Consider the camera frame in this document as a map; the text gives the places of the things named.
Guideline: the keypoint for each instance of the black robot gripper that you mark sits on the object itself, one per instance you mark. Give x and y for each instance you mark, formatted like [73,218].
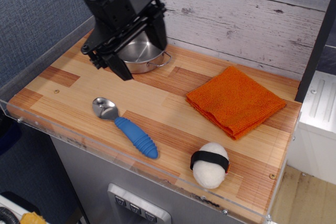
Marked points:
[117,23]

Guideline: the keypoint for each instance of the silver metal bowl with handles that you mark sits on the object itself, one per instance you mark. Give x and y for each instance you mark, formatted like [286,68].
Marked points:
[140,56]

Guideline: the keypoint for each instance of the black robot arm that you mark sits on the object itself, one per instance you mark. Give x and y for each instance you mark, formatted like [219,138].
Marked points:
[117,22]

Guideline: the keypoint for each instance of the folded orange cloth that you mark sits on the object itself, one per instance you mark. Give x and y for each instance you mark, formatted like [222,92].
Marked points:
[234,102]

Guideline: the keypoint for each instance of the clear acrylic table guard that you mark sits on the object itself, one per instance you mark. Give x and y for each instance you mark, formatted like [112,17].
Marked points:
[95,153]

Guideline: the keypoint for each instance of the white plush sushi toy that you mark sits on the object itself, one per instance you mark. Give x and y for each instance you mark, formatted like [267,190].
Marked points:
[210,165]

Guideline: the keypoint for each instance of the silver button control panel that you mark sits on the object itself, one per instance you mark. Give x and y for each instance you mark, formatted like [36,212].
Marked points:
[137,205]

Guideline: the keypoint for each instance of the yellow object bottom left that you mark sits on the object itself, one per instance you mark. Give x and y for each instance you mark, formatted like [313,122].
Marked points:
[32,218]

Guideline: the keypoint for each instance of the white box at right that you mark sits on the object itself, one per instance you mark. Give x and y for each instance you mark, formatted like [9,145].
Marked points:
[312,150]

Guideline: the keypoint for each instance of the spoon with blue handle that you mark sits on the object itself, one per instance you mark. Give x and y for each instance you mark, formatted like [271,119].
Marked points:
[108,111]

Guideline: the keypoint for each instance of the dark right frame post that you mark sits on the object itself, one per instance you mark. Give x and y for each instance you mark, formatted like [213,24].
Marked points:
[319,45]

